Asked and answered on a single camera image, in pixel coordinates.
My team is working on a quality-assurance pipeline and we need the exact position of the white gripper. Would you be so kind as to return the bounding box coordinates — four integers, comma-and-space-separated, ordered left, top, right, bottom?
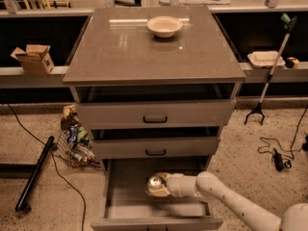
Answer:
145, 172, 196, 197

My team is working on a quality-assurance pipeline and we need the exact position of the silver green 7up can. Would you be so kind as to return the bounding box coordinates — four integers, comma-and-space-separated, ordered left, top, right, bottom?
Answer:
147, 176, 163, 190

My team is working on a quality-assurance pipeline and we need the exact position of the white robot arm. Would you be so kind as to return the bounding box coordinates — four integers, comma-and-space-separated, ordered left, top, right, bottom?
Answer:
145, 171, 308, 231

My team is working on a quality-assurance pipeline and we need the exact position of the bottom grey drawer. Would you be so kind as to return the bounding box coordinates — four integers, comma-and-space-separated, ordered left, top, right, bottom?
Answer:
91, 157, 222, 231

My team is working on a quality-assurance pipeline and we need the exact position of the grey drawer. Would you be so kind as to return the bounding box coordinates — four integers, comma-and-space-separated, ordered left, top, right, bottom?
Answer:
75, 100, 235, 130
91, 137, 219, 159
91, 157, 222, 231

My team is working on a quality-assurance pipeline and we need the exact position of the middle grey drawer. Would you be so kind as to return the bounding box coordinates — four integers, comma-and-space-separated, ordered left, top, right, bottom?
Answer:
91, 137, 219, 159

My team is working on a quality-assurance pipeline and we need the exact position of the top grey drawer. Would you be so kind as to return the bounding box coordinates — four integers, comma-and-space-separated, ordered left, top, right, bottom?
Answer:
75, 100, 235, 130

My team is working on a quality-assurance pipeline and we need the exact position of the grey drawer cabinet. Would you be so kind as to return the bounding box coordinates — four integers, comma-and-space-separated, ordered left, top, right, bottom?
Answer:
63, 6, 247, 231

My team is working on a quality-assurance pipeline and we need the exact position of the black metal floor bar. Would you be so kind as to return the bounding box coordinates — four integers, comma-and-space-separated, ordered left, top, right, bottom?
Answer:
14, 136, 54, 212

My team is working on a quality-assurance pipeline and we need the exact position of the white paper bowl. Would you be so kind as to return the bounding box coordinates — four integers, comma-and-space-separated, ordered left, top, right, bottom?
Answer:
146, 16, 183, 39

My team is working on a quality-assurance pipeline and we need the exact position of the white foam takeout tray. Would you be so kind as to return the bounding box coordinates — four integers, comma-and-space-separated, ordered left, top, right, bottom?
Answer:
247, 51, 285, 68

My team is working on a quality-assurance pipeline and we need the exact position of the brown cardboard box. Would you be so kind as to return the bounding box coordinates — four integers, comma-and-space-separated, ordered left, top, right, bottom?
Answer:
11, 44, 54, 75

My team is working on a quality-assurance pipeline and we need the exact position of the yellow black tape measure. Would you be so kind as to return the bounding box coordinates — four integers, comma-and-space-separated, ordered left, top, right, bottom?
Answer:
285, 57, 299, 68

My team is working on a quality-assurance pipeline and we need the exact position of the grabber reacher tool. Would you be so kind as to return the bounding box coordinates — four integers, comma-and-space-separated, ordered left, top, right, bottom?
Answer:
244, 13, 297, 124

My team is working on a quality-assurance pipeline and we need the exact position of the black floor cable left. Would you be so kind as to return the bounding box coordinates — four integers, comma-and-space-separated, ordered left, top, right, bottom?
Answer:
0, 90, 88, 231

